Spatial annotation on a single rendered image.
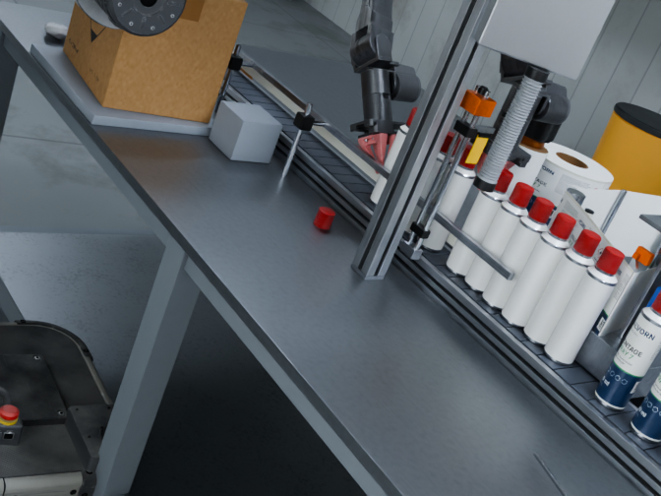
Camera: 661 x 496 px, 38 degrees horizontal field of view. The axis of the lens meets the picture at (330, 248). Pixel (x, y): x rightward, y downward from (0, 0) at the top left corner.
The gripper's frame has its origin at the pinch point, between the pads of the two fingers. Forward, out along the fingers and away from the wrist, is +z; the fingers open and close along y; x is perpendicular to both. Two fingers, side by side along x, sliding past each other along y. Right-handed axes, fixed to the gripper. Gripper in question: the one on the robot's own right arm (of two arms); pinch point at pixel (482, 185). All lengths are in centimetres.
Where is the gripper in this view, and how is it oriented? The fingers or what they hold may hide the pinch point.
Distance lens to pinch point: 180.2
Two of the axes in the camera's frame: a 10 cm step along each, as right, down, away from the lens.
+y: -5.4, -5.3, 6.5
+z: -3.5, 8.5, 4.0
